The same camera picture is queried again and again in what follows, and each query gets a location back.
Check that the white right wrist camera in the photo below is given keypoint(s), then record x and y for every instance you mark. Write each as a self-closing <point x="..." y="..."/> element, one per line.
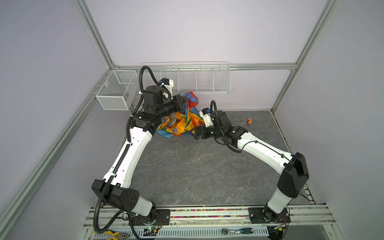
<point x="205" y="114"/>

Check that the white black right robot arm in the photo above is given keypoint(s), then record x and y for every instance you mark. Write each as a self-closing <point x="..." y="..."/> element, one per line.
<point x="292" y="168"/>

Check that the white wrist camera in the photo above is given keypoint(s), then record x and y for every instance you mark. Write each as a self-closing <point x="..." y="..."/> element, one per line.
<point x="205" y="114"/>
<point x="168" y="84"/>

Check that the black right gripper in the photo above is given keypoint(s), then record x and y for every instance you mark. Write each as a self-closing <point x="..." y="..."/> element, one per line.
<point x="203" y="129"/>

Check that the green circuit board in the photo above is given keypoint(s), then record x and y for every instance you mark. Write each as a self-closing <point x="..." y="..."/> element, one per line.
<point x="150" y="232"/>

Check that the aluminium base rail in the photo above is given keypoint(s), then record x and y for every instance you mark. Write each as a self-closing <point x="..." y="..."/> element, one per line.
<point x="205" y="223"/>

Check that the long white wire basket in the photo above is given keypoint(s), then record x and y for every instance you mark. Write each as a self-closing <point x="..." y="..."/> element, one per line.
<point x="197" y="77"/>

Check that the small white mesh basket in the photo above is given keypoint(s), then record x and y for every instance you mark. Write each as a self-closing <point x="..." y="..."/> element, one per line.
<point x="118" y="90"/>

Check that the multicolour patchwork jacket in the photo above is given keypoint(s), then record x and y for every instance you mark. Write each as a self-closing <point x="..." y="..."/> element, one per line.
<point x="182" y="122"/>

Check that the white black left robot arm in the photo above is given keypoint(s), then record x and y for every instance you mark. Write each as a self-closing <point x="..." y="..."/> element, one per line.
<point x="114" y="188"/>

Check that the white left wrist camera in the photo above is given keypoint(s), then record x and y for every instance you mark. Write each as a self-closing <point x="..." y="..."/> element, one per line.
<point x="168" y="84"/>

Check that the green handled ratchet wrench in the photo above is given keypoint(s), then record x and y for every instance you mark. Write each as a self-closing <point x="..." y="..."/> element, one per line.
<point x="246" y="231"/>

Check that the yellow handled pliers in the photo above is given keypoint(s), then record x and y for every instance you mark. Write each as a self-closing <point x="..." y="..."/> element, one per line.
<point x="113" y="235"/>

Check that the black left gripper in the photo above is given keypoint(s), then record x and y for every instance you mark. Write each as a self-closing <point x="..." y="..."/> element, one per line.
<point x="180" y="106"/>

